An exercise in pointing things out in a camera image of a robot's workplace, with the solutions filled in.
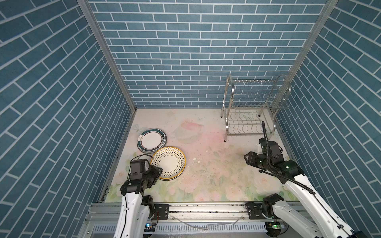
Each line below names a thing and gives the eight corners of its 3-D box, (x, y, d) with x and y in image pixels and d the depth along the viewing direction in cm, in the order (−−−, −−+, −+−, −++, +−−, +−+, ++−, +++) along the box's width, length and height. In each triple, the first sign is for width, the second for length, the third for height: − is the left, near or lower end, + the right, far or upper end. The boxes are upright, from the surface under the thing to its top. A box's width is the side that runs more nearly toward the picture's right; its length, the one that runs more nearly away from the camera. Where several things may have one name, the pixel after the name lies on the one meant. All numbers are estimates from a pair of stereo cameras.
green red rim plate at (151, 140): (136, 154, 96) (134, 151, 93) (143, 131, 108) (141, 128, 105) (164, 154, 96) (163, 151, 93) (168, 131, 108) (167, 128, 105)
